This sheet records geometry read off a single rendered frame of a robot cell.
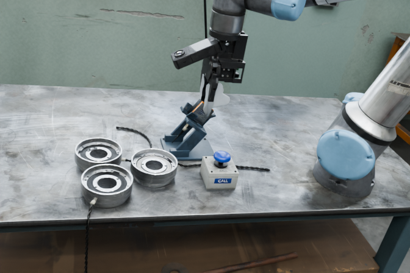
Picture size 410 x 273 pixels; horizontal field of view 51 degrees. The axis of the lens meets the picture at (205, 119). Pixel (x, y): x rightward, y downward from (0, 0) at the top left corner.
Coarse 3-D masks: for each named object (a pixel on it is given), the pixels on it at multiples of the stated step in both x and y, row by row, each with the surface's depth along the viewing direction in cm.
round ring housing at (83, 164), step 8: (80, 144) 99; (88, 144) 101; (104, 144) 102; (112, 144) 103; (88, 152) 98; (96, 152) 101; (104, 152) 101; (120, 152) 98; (80, 160) 95; (88, 160) 94; (96, 160) 96; (112, 160) 95; (120, 160) 98; (80, 168) 97
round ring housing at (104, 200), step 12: (96, 168) 93; (108, 168) 94; (120, 168) 94; (84, 180) 89; (96, 180) 90; (108, 180) 92; (132, 180) 90; (84, 192) 86; (96, 192) 85; (120, 192) 86; (96, 204) 87; (108, 204) 86; (120, 204) 89
